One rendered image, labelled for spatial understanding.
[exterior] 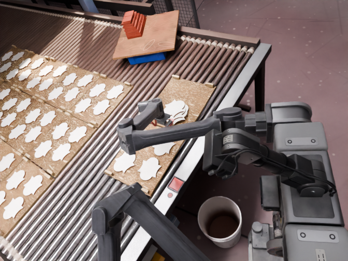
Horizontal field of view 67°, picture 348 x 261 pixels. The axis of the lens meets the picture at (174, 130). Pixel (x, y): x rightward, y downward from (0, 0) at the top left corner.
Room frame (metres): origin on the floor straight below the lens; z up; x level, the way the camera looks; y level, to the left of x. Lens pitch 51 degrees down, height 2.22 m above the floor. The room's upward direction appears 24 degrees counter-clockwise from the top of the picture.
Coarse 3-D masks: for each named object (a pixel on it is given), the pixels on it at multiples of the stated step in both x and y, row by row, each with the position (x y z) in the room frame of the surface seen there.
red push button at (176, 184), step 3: (174, 180) 0.71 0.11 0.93; (177, 180) 0.70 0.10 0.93; (180, 180) 0.69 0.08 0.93; (171, 183) 0.70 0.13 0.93; (174, 183) 0.69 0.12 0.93; (177, 183) 0.68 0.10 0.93; (180, 183) 0.67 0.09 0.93; (171, 186) 0.68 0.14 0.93; (174, 186) 0.67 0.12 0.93; (177, 186) 0.67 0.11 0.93; (180, 186) 0.66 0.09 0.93; (174, 189) 0.66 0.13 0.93; (177, 189) 0.65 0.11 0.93
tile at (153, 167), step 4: (148, 160) 0.89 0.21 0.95; (152, 160) 0.88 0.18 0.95; (156, 160) 0.86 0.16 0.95; (144, 164) 0.87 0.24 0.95; (148, 164) 0.86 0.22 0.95; (152, 164) 0.85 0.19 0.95; (156, 164) 0.84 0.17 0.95; (140, 168) 0.86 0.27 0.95; (144, 168) 0.85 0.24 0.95; (148, 168) 0.84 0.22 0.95; (152, 168) 0.82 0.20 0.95; (156, 168) 0.81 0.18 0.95; (140, 172) 0.83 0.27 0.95; (144, 172) 0.82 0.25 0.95; (148, 172) 0.81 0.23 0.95; (152, 172) 0.80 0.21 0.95; (156, 172) 0.79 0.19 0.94; (140, 176) 0.81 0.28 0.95; (144, 176) 0.80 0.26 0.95; (148, 176) 0.79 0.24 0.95; (152, 176) 0.78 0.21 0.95; (144, 180) 0.78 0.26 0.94; (148, 180) 0.77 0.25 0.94
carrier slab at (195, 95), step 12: (168, 84) 1.42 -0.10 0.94; (180, 84) 1.37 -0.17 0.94; (192, 84) 1.32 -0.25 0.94; (204, 84) 1.27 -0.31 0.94; (168, 96) 1.31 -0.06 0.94; (180, 96) 1.26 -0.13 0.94; (192, 96) 1.22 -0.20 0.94; (204, 96) 1.17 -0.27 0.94; (192, 108) 1.12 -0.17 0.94; (192, 120) 1.03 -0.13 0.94
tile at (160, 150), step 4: (160, 144) 0.96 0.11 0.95; (164, 144) 0.94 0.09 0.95; (168, 144) 0.93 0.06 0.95; (172, 144) 0.92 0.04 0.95; (156, 148) 0.94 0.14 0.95; (160, 148) 0.93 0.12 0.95; (164, 148) 0.92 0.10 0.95; (168, 148) 0.91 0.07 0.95; (156, 152) 0.91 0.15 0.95; (160, 152) 0.90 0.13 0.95; (164, 152) 0.89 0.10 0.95; (168, 152) 0.88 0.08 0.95
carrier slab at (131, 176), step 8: (152, 128) 1.11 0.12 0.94; (176, 144) 0.91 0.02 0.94; (120, 152) 1.04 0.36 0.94; (136, 152) 0.98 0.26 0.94; (144, 152) 0.96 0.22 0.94; (152, 152) 0.93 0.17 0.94; (176, 152) 0.86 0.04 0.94; (136, 160) 0.93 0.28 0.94; (144, 160) 0.91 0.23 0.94; (160, 160) 0.86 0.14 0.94; (168, 160) 0.84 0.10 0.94; (112, 168) 0.95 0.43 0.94; (136, 168) 0.88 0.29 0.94; (160, 168) 0.81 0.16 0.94; (120, 176) 0.87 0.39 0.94; (128, 176) 0.85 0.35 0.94; (136, 176) 0.83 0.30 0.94; (160, 176) 0.76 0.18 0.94; (128, 184) 0.80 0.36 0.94; (144, 184) 0.76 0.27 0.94; (152, 184) 0.74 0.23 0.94; (152, 192) 0.69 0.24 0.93
